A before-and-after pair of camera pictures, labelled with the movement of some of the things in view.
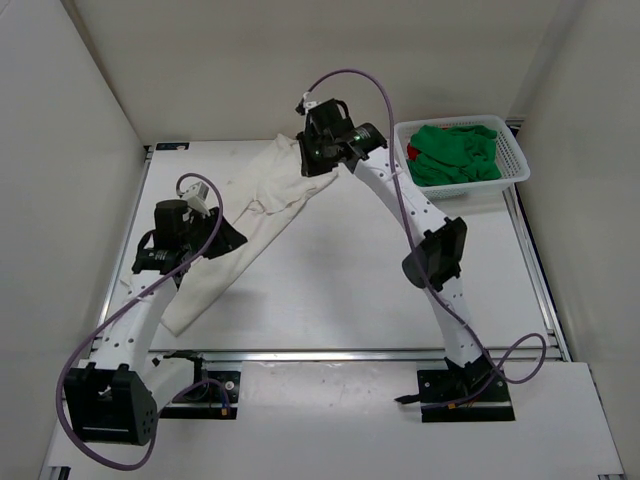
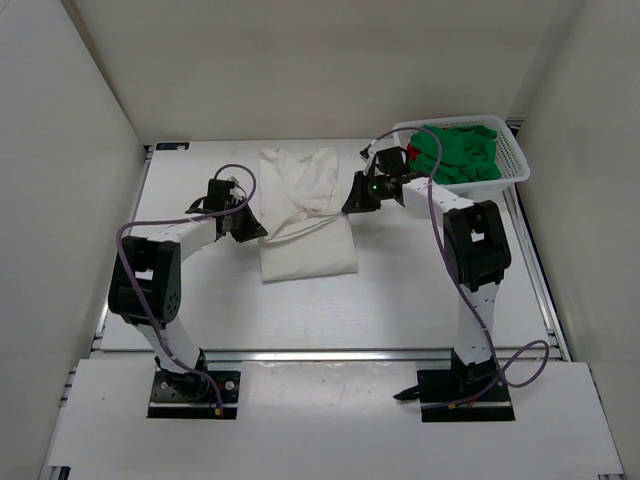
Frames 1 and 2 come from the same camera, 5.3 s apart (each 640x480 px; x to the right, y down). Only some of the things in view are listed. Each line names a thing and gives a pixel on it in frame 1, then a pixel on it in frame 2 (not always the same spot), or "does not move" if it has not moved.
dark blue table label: (172, 146) does not move
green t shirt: (452, 155) does not move
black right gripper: (309, 169) to (359, 201)
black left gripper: (227, 239) to (253, 228)
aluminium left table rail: (124, 249) does not move
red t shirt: (412, 152) does not move
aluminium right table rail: (535, 272) does not move
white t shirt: (277, 195) to (306, 233)
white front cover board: (361, 420) does not move
